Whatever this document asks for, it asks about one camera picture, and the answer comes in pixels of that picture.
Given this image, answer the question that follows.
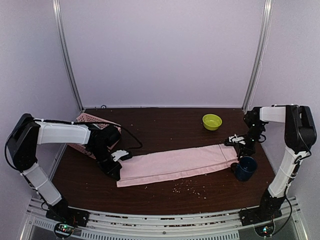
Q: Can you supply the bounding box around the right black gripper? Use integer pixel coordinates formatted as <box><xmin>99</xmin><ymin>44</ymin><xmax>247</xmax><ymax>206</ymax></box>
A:
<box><xmin>238</xmin><ymin>123</ymin><xmax>265</xmax><ymax>161</ymax></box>

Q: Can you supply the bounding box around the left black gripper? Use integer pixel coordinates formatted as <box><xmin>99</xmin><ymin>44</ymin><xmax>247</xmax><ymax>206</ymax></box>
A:
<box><xmin>88</xmin><ymin>144</ymin><xmax>122</xmax><ymax>181</ymax></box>

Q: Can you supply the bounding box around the pink towel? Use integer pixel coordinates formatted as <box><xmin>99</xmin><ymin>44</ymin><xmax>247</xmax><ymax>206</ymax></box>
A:
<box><xmin>116</xmin><ymin>144</ymin><xmax>238</xmax><ymax>188</ymax></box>

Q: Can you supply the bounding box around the pink plastic basket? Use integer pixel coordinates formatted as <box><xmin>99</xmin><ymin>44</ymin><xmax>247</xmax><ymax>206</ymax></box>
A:
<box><xmin>76</xmin><ymin>113</ymin><xmax>122</xmax><ymax>151</ymax></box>

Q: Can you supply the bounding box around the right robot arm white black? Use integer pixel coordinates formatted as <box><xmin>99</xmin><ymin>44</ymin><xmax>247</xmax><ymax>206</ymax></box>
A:
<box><xmin>228</xmin><ymin>104</ymin><xmax>317</xmax><ymax>221</ymax></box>

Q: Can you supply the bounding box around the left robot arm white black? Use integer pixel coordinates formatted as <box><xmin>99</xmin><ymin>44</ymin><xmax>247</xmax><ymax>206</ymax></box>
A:
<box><xmin>5</xmin><ymin>113</ymin><xmax>130</xmax><ymax>222</ymax></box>

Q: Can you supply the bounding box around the dark blue mug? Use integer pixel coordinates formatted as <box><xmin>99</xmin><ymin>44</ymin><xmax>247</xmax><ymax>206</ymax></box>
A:
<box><xmin>230</xmin><ymin>156</ymin><xmax>258</xmax><ymax>182</ymax></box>

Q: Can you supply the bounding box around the yellow-green bowl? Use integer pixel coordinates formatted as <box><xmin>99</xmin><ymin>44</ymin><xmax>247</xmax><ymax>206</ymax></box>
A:
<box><xmin>202</xmin><ymin>114</ymin><xmax>223</xmax><ymax>131</ymax></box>

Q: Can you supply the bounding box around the left round circuit board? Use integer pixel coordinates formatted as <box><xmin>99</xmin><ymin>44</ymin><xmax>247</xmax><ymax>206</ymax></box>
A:
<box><xmin>53</xmin><ymin>222</ymin><xmax>75</xmax><ymax>238</ymax></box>

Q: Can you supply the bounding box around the round circuit board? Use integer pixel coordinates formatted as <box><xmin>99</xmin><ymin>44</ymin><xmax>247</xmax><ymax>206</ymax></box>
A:
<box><xmin>254</xmin><ymin>222</ymin><xmax>275</xmax><ymax>238</ymax></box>
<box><xmin>53</xmin><ymin>222</ymin><xmax>75</xmax><ymax>238</ymax></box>

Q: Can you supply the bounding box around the right round circuit board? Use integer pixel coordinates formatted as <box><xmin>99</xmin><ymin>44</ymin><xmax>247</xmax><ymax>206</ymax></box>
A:
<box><xmin>254</xmin><ymin>222</ymin><xmax>275</xmax><ymax>238</ymax></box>

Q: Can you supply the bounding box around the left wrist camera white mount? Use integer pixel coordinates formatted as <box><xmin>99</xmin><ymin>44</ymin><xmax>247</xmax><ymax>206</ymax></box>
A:
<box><xmin>111</xmin><ymin>150</ymin><xmax>133</xmax><ymax>162</ymax></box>

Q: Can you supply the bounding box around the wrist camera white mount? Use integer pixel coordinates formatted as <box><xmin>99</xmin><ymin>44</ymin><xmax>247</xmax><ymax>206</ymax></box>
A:
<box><xmin>111</xmin><ymin>150</ymin><xmax>133</xmax><ymax>162</ymax></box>
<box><xmin>224</xmin><ymin>134</ymin><xmax>246</xmax><ymax>147</ymax></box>

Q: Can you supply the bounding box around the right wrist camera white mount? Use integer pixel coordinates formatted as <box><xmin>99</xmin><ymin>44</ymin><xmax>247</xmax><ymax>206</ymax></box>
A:
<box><xmin>224</xmin><ymin>134</ymin><xmax>246</xmax><ymax>147</ymax></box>

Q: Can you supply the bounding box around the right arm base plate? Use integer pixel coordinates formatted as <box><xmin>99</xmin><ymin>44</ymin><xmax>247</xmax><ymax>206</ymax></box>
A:
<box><xmin>239</xmin><ymin>207</ymin><xmax>282</xmax><ymax>226</ymax></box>

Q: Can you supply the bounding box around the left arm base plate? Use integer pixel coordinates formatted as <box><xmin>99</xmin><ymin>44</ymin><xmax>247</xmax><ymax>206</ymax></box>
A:
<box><xmin>45</xmin><ymin>208</ymin><xmax>90</xmax><ymax>227</ymax></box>

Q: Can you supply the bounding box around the right aluminium frame post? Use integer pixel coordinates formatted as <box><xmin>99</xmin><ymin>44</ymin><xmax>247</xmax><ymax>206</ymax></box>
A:
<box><xmin>241</xmin><ymin>0</ymin><xmax>274</xmax><ymax>113</ymax></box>

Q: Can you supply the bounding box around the aluminium frame post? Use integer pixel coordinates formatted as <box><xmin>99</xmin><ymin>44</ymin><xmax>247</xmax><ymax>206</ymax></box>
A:
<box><xmin>241</xmin><ymin>0</ymin><xmax>274</xmax><ymax>113</ymax></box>
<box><xmin>52</xmin><ymin>0</ymin><xmax>84</xmax><ymax>112</ymax></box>

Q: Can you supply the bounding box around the front aluminium rail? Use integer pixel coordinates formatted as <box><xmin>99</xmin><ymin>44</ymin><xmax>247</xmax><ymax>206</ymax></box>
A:
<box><xmin>19</xmin><ymin>196</ymin><xmax>311</xmax><ymax>240</ymax></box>

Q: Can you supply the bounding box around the left aluminium frame post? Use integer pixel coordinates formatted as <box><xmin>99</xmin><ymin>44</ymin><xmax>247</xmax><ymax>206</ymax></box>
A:
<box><xmin>52</xmin><ymin>0</ymin><xmax>84</xmax><ymax>112</ymax></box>

